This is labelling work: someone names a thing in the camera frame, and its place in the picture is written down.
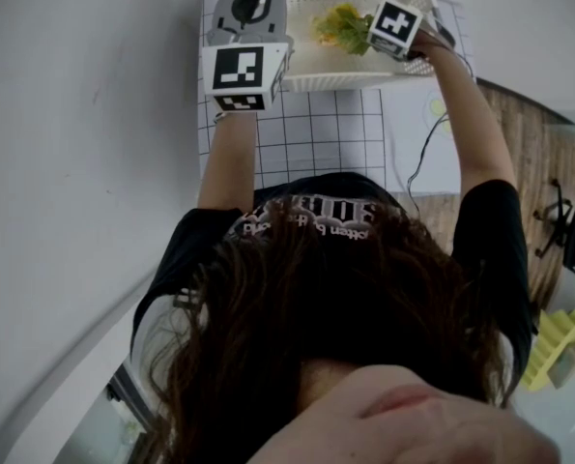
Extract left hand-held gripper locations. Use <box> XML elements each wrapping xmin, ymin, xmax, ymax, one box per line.
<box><xmin>201</xmin><ymin>0</ymin><xmax>296</xmax><ymax>114</ymax></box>

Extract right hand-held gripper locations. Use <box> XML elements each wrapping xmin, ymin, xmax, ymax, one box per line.
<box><xmin>366</xmin><ymin>0</ymin><xmax>457</xmax><ymax>62</ymax></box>

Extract yellow flowers with green leaves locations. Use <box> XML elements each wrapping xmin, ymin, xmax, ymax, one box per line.
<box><xmin>309</xmin><ymin>2</ymin><xmax>375</xmax><ymax>57</ymax></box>

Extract white plastic basket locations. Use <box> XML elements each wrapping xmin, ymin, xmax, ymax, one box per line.
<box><xmin>274</xmin><ymin>0</ymin><xmax>443</xmax><ymax>92</ymax></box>

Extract person's right forearm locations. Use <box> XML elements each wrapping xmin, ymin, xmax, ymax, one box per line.
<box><xmin>412</xmin><ymin>34</ymin><xmax>518</xmax><ymax>202</ymax></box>

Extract person's left forearm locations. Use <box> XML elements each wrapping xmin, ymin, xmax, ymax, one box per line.
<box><xmin>197</xmin><ymin>111</ymin><xmax>259</xmax><ymax>212</ymax></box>

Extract person's black printed t-shirt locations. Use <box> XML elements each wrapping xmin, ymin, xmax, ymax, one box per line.
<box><xmin>130</xmin><ymin>171</ymin><xmax>534</xmax><ymax>405</ymax></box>

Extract yellow-green stepped plastic rack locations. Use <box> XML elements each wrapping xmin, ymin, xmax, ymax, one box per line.
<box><xmin>518</xmin><ymin>308</ymin><xmax>575</xmax><ymax>392</ymax></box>

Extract person's face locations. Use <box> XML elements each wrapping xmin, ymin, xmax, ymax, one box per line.
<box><xmin>241</xmin><ymin>364</ymin><xmax>563</xmax><ymax>464</ymax></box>

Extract thin black cable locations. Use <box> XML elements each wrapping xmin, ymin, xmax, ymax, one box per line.
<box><xmin>406</xmin><ymin>48</ymin><xmax>474</xmax><ymax>212</ymax></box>

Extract black glass partition frame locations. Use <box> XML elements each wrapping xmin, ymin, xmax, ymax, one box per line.
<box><xmin>103</xmin><ymin>362</ymin><xmax>167</xmax><ymax>453</ymax></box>

